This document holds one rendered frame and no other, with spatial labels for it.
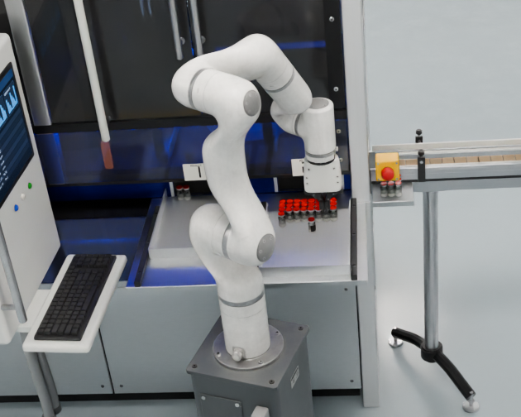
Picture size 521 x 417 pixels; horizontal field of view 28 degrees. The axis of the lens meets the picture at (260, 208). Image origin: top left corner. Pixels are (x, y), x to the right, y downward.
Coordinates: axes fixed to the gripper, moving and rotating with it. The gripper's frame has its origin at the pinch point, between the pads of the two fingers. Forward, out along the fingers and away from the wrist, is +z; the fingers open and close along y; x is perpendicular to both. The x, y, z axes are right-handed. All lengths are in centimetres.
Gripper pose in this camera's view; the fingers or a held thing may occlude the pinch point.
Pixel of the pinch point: (324, 204)
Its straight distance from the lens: 286.4
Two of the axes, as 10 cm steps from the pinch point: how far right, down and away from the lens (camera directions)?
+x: -0.7, 5.5, -8.3
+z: 1.0, 8.3, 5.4
